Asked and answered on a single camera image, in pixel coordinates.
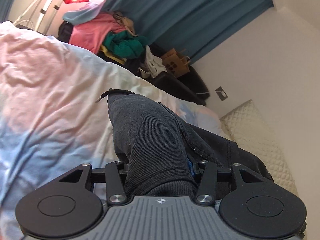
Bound brown paper bag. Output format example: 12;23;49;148
160;49;192;78

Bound teal curtain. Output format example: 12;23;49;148
0;0;24;22
101;0;274;64

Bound yellow cloth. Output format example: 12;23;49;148
101;44;126;66

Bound pastel bed duvet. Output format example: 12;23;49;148
0;21;225;240

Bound black armchair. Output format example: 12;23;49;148
97;44;209;106

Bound white garment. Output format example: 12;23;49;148
140;46;167;78

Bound black pants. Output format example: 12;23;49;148
95;88;274;200

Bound cream quilted pillow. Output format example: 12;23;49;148
220;99;301;198

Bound green garment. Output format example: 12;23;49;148
104;31;149;59

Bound wall socket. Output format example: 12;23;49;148
215;86;228;99

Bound pink garment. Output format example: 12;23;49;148
68;13;125;54

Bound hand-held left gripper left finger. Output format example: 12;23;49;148
59;161;128;204

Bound beige garment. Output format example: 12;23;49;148
112;10;137;37

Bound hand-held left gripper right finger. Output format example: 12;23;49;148
187;159;272;204

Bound white tripod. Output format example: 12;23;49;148
12;0;75;33

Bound pastel blue pink blanket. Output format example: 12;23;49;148
62;1;110;26

